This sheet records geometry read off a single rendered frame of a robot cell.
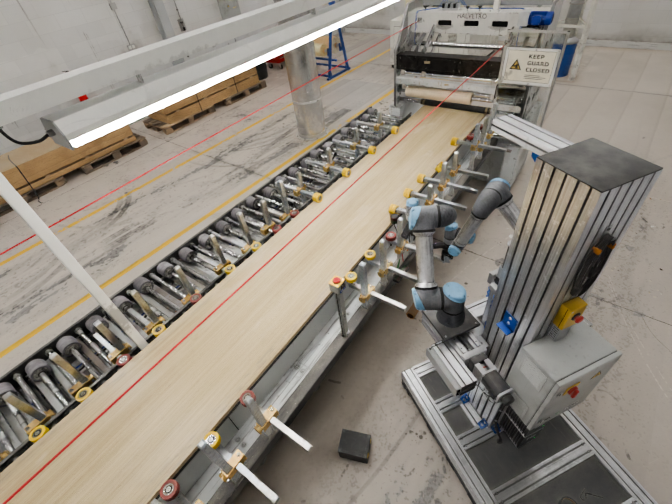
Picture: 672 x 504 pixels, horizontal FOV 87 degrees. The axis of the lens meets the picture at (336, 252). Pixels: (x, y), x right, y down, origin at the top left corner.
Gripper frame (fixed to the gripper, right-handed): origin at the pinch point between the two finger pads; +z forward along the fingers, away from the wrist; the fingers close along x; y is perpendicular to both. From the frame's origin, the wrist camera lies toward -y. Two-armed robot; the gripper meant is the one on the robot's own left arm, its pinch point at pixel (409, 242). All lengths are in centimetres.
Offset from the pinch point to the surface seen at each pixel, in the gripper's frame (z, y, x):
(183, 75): -140, -91, 39
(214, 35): -147, -73, 41
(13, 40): -75, 48, 726
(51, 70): -21, 72, 724
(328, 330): 35, -71, 25
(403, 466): 96, -103, -51
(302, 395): 25, -118, 7
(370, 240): 10.5, -2.1, 31.4
